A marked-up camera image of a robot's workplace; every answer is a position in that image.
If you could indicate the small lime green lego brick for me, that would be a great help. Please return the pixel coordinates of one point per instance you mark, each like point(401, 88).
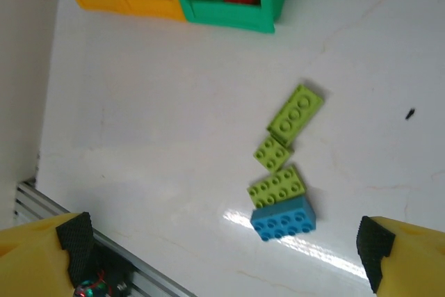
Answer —
point(273, 154)

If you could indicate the blue lego brick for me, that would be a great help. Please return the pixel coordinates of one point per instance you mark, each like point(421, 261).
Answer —
point(283, 222)

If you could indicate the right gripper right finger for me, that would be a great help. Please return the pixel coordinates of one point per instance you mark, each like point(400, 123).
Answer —
point(410, 262)

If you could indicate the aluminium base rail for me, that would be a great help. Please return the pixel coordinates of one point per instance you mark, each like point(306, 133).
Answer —
point(156, 281)

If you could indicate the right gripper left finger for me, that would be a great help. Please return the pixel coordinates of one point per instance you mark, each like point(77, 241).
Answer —
point(31, 262)

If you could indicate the controller board with LED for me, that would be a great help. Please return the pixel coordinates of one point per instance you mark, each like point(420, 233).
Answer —
point(88, 288)

